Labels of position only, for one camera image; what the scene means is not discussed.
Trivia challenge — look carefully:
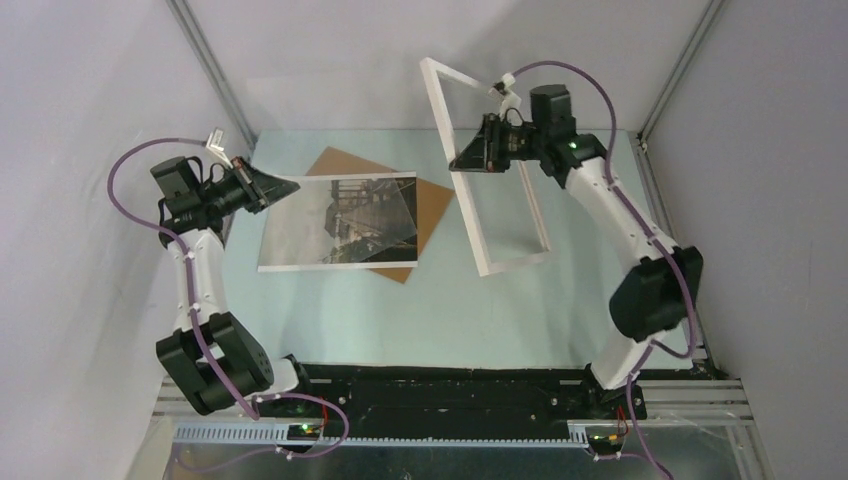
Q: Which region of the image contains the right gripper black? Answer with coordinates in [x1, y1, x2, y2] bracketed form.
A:
[449, 114, 545, 175]

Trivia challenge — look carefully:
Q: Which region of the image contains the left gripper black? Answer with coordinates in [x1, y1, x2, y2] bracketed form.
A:
[198, 157, 299, 218]

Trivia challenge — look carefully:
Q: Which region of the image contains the white wooden picture frame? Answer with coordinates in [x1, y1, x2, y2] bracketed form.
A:
[419, 57, 552, 277]

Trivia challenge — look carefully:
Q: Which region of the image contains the clear plastic sheet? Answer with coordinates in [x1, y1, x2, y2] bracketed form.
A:
[320, 175, 419, 268]

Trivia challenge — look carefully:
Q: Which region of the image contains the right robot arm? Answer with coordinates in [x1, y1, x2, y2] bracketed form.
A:
[449, 82, 703, 418]

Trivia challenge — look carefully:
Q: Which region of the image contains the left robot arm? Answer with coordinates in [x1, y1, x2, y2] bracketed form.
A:
[151, 157, 300, 415]

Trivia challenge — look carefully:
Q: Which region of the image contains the black and white photo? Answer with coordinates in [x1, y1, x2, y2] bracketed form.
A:
[257, 172, 417, 273]

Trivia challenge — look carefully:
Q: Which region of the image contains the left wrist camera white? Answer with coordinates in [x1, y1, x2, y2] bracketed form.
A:
[204, 128, 230, 163]

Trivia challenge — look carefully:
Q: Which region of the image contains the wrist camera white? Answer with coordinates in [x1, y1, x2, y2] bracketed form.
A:
[204, 128, 230, 163]
[488, 73, 522, 118]

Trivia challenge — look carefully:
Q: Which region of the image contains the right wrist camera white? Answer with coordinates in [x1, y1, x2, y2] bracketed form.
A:
[488, 73, 522, 118]

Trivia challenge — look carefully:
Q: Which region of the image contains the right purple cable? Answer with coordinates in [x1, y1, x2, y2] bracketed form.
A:
[490, 60, 698, 480]

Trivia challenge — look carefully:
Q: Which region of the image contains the purple cable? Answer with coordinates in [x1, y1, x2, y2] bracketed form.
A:
[107, 137, 351, 461]
[490, 60, 698, 480]

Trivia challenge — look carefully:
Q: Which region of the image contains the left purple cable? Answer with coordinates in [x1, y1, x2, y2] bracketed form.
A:
[107, 137, 351, 461]

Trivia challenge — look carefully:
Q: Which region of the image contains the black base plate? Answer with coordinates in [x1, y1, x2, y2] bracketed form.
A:
[255, 364, 647, 440]

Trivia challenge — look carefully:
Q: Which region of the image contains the white cable duct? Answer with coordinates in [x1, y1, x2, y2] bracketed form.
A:
[173, 422, 589, 449]

